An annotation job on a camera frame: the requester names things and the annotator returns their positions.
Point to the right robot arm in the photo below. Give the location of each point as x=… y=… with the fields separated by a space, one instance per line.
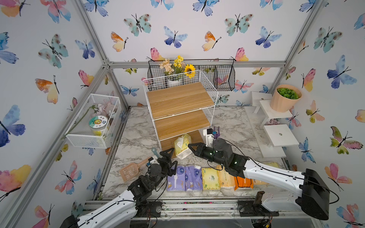
x=311 y=194

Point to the bright orange tissue pack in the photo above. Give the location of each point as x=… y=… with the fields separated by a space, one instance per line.
x=243 y=183

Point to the pink plastic scoop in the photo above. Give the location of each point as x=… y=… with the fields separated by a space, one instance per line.
x=132 y=170

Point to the yellow-green tissue pack top shelf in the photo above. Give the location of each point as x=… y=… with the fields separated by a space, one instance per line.
x=272 y=164

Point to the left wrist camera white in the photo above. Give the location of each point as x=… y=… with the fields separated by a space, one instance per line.
x=151 y=161

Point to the yellow tissue pack bottom shelf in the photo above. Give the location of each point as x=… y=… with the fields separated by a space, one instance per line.
x=181 y=146

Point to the orange-yellow tissue pack top shelf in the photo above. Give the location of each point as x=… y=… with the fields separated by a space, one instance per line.
x=258 y=182

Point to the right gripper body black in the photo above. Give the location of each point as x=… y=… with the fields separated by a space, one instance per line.
x=209 y=154

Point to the pale orange tissue pack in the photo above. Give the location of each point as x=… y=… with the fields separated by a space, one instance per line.
x=226 y=180

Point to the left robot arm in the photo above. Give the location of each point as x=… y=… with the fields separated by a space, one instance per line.
x=126 y=205

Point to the white stepped stand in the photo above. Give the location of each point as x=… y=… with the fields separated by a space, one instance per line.
x=271 y=136

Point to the purple tissue pack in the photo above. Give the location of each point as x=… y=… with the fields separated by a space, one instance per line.
x=177 y=181
x=193 y=178

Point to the white wire wall basket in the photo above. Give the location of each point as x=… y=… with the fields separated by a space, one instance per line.
x=91 y=141

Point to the round green-lidded jar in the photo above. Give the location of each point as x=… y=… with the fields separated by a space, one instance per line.
x=99 y=125

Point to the white wire three-tier shelf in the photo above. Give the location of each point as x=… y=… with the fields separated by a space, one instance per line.
x=183 y=106

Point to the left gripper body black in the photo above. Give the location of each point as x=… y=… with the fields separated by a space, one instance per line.
x=165 y=166

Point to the teal small brush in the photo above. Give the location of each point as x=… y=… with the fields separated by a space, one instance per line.
x=155 y=152

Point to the green-white tissue pack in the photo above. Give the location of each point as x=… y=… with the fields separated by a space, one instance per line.
x=210 y=179

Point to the artificial flower bouquet in pot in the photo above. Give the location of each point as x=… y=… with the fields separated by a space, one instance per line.
x=177 y=68

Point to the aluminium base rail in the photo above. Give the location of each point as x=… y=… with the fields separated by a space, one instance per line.
x=204 y=209

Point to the black wire wall basket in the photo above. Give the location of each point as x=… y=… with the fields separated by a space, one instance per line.
x=220 y=74

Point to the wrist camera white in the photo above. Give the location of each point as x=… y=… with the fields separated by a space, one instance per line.
x=151 y=161
x=207 y=133

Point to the artificial pink rose stem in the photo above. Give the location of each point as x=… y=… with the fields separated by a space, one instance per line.
x=81 y=126

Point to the pink pot with green plant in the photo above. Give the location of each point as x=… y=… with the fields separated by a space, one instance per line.
x=285 y=97

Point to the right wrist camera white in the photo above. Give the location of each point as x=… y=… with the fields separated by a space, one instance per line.
x=207 y=133

